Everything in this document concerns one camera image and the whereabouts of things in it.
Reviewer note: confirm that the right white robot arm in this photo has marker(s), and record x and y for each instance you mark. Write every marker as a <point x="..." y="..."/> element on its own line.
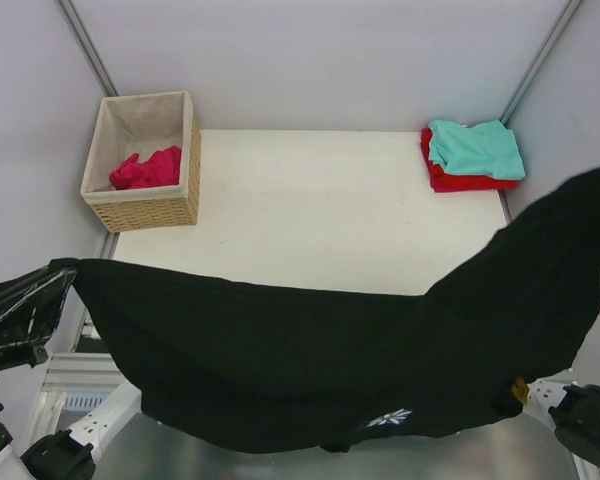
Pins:
<point x="572" y="413"/>

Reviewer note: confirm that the left grey cable duct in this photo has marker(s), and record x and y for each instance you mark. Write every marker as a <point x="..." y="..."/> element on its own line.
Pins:
<point x="84" y="401"/>

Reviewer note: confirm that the aluminium rail frame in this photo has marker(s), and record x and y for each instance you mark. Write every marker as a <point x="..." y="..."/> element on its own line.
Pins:
<point x="88" y="366"/>

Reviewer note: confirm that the right corner aluminium post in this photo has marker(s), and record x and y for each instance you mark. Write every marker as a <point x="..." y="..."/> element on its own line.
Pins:
<point x="549" y="44"/>

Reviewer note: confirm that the corner aluminium post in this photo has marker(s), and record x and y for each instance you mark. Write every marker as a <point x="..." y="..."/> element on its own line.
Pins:
<point x="549" y="44"/>
<point x="87" y="47"/>

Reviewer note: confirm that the black t shirt with flower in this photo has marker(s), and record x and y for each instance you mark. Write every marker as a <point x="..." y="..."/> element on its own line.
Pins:
<point x="265" y="369"/>

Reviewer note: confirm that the teal folded t shirt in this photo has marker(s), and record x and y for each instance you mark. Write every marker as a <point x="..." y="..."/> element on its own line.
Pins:
<point x="487" y="149"/>

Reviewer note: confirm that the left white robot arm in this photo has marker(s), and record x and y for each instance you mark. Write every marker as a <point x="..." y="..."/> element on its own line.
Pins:
<point x="72" y="453"/>

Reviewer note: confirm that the left corner aluminium post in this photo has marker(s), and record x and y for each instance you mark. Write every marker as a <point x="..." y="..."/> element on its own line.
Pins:
<point x="87" y="47"/>

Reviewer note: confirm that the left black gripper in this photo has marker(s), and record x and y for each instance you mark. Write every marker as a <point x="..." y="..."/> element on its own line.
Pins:
<point x="18" y="325"/>

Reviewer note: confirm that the red folded t shirt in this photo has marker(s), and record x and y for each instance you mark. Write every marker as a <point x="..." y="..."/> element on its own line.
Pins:
<point x="442" y="182"/>

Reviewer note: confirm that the wicker basket with liner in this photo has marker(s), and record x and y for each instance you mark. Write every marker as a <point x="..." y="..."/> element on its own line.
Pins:
<point x="143" y="125"/>

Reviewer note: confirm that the magenta t shirt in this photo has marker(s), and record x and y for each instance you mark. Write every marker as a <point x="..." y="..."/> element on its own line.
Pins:
<point x="161" y="169"/>

